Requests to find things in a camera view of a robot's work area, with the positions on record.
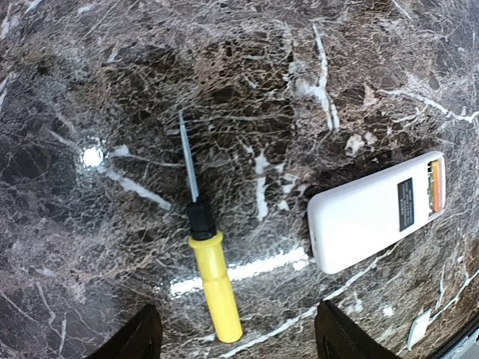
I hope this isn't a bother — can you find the white battery cover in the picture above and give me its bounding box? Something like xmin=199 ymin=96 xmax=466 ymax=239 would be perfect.
xmin=406 ymin=309 xmax=432 ymax=351

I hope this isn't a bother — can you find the green battery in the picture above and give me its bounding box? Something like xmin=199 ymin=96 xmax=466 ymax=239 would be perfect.
xmin=427 ymin=162 xmax=435 ymax=212

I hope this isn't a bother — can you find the yellow handled screwdriver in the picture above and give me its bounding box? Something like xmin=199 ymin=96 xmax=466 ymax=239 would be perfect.
xmin=179 ymin=111 xmax=243 ymax=343

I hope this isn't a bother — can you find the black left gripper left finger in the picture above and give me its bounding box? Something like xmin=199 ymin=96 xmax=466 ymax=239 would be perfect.
xmin=88 ymin=304 xmax=162 ymax=359

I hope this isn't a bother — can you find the orange battery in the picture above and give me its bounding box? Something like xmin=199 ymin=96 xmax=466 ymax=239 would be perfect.
xmin=431 ymin=159 xmax=445 ymax=213

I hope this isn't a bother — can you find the white remote control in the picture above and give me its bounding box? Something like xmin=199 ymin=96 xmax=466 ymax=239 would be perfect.
xmin=307 ymin=151 xmax=446 ymax=274

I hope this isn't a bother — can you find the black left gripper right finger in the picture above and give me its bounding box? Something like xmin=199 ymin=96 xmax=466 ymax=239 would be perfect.
xmin=314 ymin=300 xmax=399 ymax=359

